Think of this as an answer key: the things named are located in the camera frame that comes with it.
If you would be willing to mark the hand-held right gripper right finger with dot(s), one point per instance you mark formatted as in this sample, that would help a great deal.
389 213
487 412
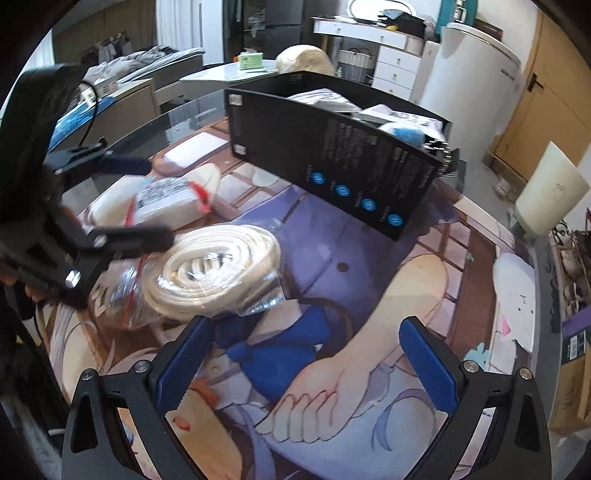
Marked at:
429 369

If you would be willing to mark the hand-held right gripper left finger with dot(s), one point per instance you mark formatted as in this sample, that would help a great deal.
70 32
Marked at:
184 364

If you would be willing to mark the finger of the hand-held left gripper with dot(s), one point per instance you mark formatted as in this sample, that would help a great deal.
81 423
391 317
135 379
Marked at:
138 237
129 166

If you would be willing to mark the white cotton packet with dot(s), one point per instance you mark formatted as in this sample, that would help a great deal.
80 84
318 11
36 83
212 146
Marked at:
161 198

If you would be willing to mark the black cardboard box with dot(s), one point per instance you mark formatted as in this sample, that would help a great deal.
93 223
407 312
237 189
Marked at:
351 161

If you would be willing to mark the person's left hand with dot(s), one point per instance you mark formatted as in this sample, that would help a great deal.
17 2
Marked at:
33 292

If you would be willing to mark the grey side cabinet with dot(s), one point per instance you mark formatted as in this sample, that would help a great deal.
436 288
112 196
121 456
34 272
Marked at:
134 99

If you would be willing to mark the bed with grey bedding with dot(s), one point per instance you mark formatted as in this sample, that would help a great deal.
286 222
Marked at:
152 62

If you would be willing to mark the printed desk mat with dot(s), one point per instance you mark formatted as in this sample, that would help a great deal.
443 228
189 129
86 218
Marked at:
369 277

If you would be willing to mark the white coffee table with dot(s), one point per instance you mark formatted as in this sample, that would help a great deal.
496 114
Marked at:
217 74

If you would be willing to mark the brown cardboard box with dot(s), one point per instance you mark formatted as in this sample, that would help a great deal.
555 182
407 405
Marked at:
572 397

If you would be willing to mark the green tissue box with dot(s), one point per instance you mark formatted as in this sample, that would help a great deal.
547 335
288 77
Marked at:
250 61

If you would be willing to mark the black fridge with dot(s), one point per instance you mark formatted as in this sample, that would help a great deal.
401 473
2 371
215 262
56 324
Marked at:
272 27

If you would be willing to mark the cream tumbler cup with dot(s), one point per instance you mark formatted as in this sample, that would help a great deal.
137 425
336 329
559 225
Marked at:
549 189

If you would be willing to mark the blue fluffy item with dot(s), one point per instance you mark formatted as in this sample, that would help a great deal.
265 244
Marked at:
407 134

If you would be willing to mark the wicker basket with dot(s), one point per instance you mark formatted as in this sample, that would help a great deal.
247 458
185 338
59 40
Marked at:
354 67

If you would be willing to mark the white dresser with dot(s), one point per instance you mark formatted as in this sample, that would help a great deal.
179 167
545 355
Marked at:
392 60

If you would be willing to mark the wooden door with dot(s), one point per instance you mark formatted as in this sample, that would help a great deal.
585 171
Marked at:
545 106

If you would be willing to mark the white cylindrical appliance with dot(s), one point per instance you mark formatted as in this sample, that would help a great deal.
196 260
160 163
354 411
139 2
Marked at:
466 83

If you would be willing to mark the oval white mirror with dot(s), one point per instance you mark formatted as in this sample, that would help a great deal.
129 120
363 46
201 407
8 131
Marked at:
381 7

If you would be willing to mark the teal suitcase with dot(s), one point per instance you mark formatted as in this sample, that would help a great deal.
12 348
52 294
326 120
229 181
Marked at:
445 16

